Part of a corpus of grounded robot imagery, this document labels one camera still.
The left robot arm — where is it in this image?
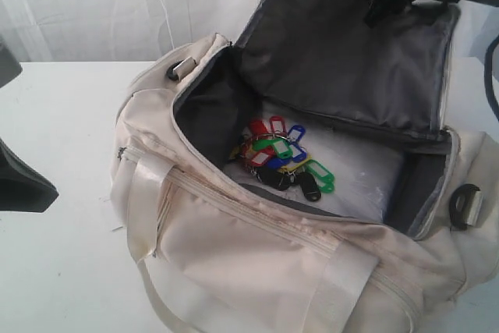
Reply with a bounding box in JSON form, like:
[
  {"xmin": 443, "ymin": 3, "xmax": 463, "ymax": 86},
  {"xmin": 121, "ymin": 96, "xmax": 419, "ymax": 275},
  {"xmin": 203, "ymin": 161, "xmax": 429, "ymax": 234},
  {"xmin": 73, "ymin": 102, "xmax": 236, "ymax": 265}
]
[{"xmin": 1, "ymin": 38, "xmax": 58, "ymax": 214}]

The white foam block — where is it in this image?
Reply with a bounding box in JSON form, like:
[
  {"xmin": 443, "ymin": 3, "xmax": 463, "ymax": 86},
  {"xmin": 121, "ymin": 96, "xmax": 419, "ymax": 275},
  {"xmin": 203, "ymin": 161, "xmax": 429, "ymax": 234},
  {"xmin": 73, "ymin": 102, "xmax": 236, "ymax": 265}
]
[{"xmin": 224, "ymin": 101, "xmax": 409, "ymax": 221}]

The bunch of colourful key tags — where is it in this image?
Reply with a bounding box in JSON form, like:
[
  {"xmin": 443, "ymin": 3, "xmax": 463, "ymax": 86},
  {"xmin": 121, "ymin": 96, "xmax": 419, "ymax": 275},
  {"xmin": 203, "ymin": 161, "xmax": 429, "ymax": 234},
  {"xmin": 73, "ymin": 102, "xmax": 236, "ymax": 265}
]
[{"xmin": 228, "ymin": 115, "xmax": 335, "ymax": 203}]

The cream canvas duffel bag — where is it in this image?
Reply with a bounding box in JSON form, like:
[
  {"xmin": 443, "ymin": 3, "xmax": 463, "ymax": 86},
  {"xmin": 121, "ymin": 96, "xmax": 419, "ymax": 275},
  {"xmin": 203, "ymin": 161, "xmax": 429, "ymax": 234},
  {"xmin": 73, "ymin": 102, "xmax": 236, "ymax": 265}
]
[{"xmin": 111, "ymin": 0, "xmax": 498, "ymax": 332}]

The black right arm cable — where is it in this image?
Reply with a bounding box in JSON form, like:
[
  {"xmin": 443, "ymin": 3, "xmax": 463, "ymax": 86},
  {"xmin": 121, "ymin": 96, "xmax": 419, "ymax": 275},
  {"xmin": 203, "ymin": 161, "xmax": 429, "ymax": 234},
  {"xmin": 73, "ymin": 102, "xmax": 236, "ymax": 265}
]
[{"xmin": 428, "ymin": 0, "xmax": 499, "ymax": 123}]

